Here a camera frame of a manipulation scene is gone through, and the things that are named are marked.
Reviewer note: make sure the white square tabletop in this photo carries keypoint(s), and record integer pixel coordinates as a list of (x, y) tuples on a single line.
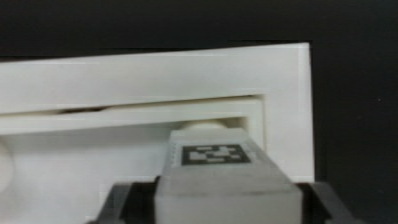
[(74, 151)]

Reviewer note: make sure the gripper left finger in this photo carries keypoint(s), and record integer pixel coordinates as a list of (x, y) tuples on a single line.
[(129, 207)]

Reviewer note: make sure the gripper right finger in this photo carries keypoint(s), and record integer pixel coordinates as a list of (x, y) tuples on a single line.
[(324, 208)]

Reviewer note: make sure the white U-shaped fence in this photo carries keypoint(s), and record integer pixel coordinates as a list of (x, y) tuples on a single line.
[(159, 77)]

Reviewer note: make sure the white table leg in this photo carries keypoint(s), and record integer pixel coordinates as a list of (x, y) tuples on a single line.
[(223, 185)]

